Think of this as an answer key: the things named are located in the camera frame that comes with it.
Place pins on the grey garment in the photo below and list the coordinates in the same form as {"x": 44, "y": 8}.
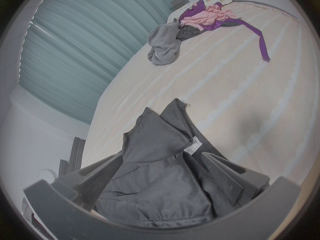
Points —
{"x": 162, "y": 44}

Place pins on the pile of clothes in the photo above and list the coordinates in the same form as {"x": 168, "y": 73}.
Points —
{"x": 207, "y": 16}

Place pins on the black chest of drawers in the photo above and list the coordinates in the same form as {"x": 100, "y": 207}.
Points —
{"x": 77, "y": 151}

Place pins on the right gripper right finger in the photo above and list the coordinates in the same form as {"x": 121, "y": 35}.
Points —
{"x": 232, "y": 181}

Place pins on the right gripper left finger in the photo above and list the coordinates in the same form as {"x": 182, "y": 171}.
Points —
{"x": 92, "y": 181}

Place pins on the dark grey dressing table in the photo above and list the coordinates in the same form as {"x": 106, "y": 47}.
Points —
{"x": 63, "y": 167}

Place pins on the bed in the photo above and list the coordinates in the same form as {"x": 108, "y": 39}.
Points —
{"x": 225, "y": 96}

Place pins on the grey bedside table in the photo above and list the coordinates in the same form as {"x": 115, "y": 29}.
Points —
{"x": 178, "y": 2}

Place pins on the blue-green curtain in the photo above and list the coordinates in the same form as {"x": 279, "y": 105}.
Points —
{"x": 100, "y": 16}
{"x": 62, "y": 79}

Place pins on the round mirror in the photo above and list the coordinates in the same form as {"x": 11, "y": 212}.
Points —
{"x": 47, "y": 174}

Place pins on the black T-shirt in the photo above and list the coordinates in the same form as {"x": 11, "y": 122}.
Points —
{"x": 155, "y": 179}

